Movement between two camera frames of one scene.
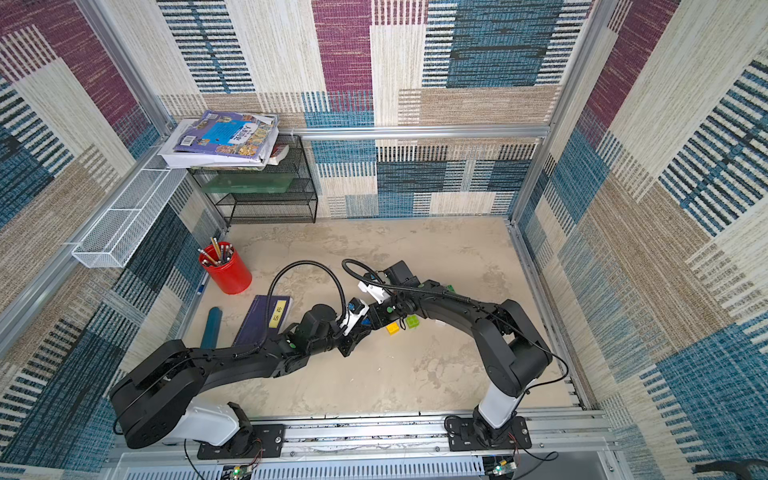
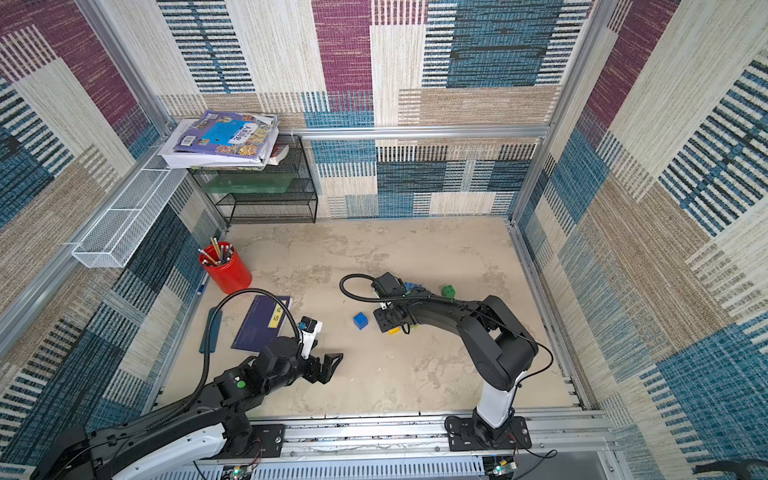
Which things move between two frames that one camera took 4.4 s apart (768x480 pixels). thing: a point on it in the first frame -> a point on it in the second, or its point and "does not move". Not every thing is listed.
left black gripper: x=352 y=341 -> x=324 y=377
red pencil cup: x=222 y=263 does not move
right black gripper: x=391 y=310 does not move
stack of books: x=224 y=140 does not move
